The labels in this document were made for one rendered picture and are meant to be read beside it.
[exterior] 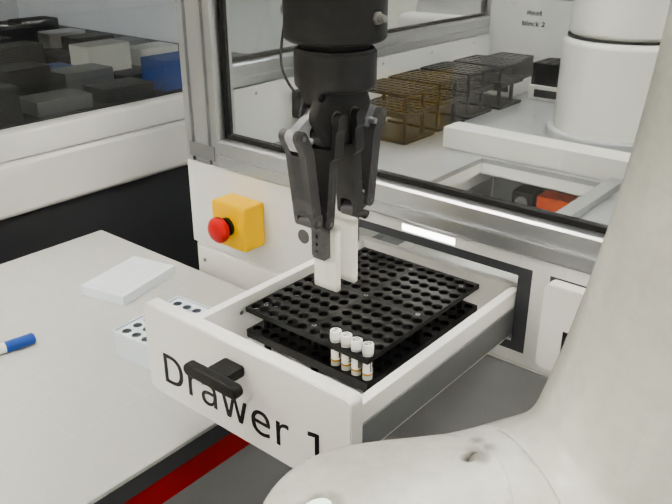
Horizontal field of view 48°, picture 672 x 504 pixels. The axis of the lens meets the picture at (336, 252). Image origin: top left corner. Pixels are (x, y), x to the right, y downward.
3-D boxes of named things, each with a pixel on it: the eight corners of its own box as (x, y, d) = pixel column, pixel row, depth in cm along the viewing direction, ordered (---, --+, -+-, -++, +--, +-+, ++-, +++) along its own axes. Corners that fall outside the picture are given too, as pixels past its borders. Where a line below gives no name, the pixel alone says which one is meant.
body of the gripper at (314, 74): (333, 34, 72) (333, 128, 76) (271, 45, 66) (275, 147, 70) (397, 41, 68) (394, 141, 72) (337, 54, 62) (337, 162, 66)
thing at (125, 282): (124, 306, 116) (122, 296, 115) (81, 294, 119) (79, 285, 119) (175, 274, 126) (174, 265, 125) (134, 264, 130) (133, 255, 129)
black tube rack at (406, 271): (366, 412, 78) (367, 359, 76) (248, 354, 89) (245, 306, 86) (475, 330, 94) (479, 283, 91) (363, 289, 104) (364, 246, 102)
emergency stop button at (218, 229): (223, 247, 112) (221, 222, 111) (205, 240, 115) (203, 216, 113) (238, 241, 115) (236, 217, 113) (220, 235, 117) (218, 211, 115)
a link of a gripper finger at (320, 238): (330, 209, 72) (309, 218, 69) (331, 257, 74) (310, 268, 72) (318, 206, 72) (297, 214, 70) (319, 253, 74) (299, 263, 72)
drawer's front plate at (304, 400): (350, 502, 69) (351, 402, 64) (151, 386, 86) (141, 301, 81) (361, 492, 70) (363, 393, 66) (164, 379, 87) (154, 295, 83)
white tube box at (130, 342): (157, 373, 99) (155, 348, 97) (114, 354, 103) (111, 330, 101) (222, 334, 108) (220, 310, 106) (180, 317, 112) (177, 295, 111)
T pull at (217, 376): (235, 403, 69) (234, 390, 69) (182, 374, 74) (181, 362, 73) (263, 385, 72) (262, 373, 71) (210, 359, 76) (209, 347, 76)
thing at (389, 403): (348, 471, 71) (349, 417, 68) (172, 373, 86) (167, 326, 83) (540, 313, 99) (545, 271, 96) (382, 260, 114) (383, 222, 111)
